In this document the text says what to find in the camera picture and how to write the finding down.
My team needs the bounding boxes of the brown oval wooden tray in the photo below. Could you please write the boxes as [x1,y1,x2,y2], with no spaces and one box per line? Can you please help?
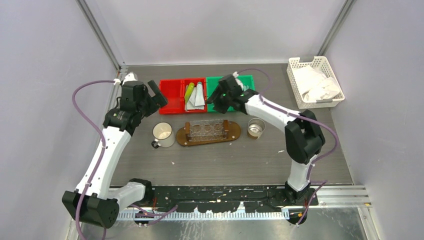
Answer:
[176,119,242,147]

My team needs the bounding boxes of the shiny metal cup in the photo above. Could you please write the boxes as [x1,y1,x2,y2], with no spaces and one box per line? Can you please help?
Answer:
[247,118,266,140]

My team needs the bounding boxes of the clear acrylic wooden rack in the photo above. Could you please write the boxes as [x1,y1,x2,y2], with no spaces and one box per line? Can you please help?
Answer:
[184,119,229,142]

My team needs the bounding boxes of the white enamel mug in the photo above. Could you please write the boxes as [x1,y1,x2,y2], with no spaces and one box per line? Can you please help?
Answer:
[151,122,176,149]

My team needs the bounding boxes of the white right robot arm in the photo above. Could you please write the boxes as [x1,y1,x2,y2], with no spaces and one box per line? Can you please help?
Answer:
[206,73,326,205]

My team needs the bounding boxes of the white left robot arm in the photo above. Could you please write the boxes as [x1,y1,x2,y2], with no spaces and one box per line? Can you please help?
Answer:
[62,72,168,229]

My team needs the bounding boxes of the white toothpaste tube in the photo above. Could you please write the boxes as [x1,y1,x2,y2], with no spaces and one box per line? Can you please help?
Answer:
[195,82,205,109]

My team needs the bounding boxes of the lime green toothpaste tube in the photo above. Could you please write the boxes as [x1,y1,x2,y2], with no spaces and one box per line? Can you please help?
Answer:
[184,82,195,104]

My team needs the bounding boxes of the grey toothpaste tube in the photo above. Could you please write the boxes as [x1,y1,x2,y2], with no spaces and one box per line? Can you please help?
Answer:
[185,91,197,112]

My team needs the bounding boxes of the green plastic bin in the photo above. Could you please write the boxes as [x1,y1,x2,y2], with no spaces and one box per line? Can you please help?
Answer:
[235,75,256,91]
[206,76,222,113]

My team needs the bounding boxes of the red plastic bin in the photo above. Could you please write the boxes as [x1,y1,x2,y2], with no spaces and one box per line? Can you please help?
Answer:
[159,79,184,115]
[182,78,207,114]

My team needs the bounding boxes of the white crumpled cloth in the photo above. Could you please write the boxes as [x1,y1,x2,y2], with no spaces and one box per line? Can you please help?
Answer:
[293,65,341,102]

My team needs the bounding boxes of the white perforated plastic basket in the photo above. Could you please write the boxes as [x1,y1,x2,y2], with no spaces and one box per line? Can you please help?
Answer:
[286,56,345,109]

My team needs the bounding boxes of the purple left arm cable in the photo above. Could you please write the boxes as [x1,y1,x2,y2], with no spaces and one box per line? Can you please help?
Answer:
[72,79,180,240]

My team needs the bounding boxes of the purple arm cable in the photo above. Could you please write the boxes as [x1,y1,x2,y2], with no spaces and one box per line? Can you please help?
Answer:
[72,79,180,240]
[233,68,339,227]

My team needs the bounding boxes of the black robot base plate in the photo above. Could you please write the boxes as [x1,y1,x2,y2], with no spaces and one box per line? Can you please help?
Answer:
[135,185,318,213]

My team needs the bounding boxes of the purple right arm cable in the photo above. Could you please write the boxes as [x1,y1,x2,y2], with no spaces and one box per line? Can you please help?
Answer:
[233,68,339,227]

